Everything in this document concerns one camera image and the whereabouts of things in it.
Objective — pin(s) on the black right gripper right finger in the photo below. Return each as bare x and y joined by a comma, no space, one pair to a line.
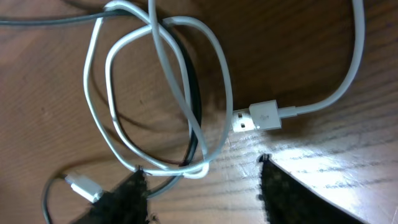
289,201

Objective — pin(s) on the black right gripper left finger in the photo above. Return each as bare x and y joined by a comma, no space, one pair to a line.
125,204

